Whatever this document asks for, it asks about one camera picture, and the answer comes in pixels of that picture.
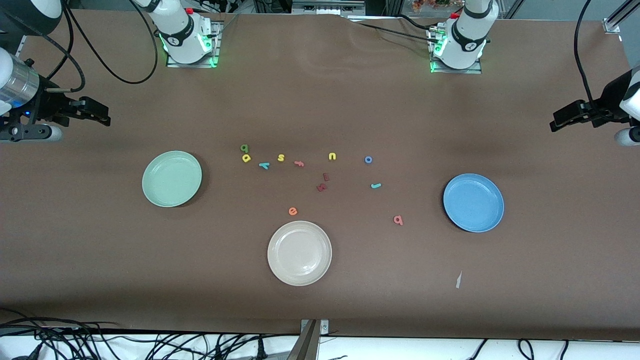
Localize black cable lying on table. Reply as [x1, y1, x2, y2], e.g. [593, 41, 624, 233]
[350, 20, 441, 45]

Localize light green round plate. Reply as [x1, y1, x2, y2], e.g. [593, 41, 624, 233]
[141, 150, 203, 208]

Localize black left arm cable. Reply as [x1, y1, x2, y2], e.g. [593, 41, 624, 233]
[573, 0, 601, 108]

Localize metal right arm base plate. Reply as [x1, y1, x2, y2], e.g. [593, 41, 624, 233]
[166, 20, 222, 69]

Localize blue round plate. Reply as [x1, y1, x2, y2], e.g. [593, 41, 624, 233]
[443, 173, 505, 233]

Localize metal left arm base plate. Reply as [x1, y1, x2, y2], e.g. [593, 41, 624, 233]
[429, 25, 484, 75]

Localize grey metal beam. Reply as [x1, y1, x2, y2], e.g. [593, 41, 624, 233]
[286, 320, 319, 360]

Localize metal corner bracket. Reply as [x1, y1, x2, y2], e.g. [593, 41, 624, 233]
[300, 319, 330, 336]

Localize grey metal box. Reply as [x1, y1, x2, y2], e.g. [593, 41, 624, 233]
[291, 0, 367, 17]

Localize brown table cover sheet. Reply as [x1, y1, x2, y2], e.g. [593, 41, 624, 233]
[0, 10, 640, 342]

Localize orange artificial flowers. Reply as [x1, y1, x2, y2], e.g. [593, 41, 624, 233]
[411, 0, 466, 13]

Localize beige round plate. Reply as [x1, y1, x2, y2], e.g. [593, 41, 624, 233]
[267, 220, 333, 287]

